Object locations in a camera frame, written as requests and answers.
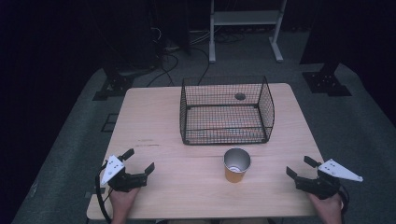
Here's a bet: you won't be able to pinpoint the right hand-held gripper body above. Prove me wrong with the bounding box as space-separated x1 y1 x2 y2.
294 158 364 201

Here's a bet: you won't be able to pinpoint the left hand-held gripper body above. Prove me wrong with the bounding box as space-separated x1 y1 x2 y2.
100 154 149 193

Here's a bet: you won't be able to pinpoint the person's left hand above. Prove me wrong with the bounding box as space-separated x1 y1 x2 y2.
109 187 141 220

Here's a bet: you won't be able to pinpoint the person's right hand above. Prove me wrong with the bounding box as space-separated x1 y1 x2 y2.
307 192 344 224

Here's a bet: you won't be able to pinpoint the orange paper cup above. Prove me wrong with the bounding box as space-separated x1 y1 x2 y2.
222 147 252 184

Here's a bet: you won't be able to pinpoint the black stand base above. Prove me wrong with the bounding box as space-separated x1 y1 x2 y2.
300 61 353 98
92 65 135 102

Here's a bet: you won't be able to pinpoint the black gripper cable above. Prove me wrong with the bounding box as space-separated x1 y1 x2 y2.
337 186 350 224
94 163 113 224

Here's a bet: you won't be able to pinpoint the black wire mesh basket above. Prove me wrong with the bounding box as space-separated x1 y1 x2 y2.
179 75 276 147

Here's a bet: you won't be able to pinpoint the black floor cables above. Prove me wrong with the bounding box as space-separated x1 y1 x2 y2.
145 27 247 89

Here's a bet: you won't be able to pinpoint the white metal stand frame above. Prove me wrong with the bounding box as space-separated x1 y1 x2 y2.
208 0 289 64

